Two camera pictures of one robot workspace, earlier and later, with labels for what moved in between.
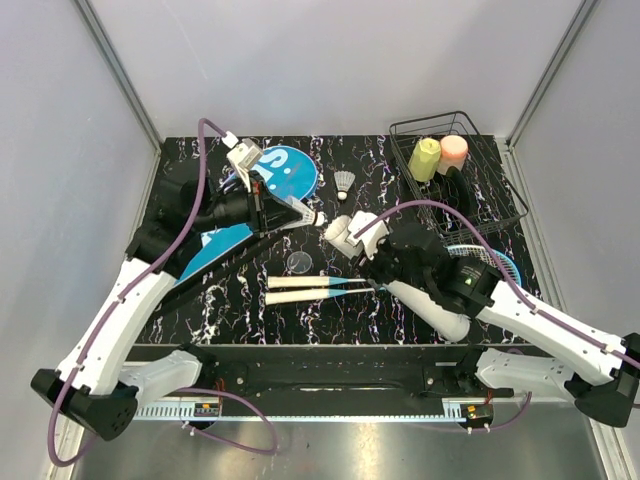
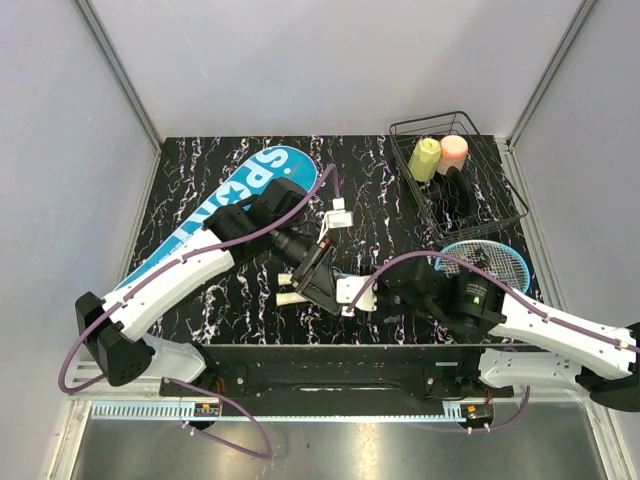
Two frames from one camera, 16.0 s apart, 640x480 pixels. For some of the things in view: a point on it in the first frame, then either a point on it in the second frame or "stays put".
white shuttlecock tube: x=340 y=235 → x=347 y=287
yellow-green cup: x=424 y=159 stays put
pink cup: x=454 y=152 stays put
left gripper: x=267 y=212 → x=317 y=279
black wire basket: x=448 y=162 stays put
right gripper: x=377 y=273 → x=390 y=316
